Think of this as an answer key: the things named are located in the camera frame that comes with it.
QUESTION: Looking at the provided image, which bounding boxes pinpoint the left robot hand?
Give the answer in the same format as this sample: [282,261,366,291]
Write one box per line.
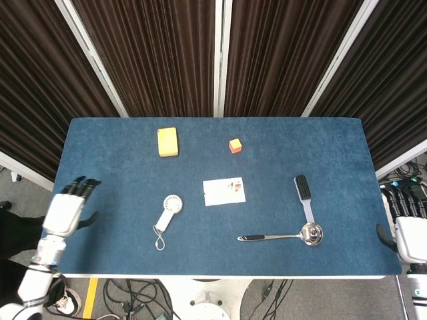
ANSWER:
[41,176,101,238]

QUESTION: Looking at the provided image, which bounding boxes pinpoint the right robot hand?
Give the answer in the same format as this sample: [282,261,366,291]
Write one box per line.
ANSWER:
[376,186,427,265]

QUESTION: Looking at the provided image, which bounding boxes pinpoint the white handheld fan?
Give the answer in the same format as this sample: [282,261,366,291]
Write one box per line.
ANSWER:
[153,195,184,251]

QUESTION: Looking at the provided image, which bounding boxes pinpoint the black fabric object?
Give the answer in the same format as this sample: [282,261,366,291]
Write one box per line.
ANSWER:
[0,199,46,301]

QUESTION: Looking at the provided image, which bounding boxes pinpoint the blue table cloth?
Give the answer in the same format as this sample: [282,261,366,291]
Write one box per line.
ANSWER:
[53,116,403,277]

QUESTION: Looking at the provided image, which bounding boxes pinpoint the black and white sneaker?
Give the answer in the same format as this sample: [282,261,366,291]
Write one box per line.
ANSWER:
[46,278,83,317]

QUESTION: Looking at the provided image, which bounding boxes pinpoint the yellow floor tape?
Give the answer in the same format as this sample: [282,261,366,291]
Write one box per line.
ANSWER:
[81,278,99,319]

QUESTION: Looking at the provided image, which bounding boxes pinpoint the grey brush black bristles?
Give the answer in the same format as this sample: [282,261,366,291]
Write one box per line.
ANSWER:
[293,175,316,223]

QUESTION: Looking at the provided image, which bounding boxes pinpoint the yellow sponge block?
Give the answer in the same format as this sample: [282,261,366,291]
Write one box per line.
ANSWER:
[157,127,179,158]

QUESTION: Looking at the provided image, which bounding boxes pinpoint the brown curtain partition panel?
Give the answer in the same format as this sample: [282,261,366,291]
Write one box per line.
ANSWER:
[71,0,224,118]
[301,0,427,179]
[222,0,365,118]
[0,0,129,191]

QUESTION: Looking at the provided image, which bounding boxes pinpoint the white printed packet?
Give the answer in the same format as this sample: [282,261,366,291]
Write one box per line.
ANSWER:
[202,177,247,207]

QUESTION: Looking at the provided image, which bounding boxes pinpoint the black cable bundle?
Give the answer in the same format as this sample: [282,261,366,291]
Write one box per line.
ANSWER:
[376,159,427,194]

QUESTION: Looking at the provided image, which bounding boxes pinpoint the steel ladle black handle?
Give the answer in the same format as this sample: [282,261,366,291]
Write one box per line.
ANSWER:
[237,222,324,247]

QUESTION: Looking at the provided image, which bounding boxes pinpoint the black tangled floor cable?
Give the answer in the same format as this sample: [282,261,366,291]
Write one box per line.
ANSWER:
[102,279,175,320]

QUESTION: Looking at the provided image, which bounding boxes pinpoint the black cable green plug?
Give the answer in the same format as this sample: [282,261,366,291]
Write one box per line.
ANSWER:
[248,279,295,320]

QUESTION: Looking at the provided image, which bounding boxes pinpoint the white table frame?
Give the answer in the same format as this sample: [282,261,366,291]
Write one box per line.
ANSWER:
[61,273,398,320]

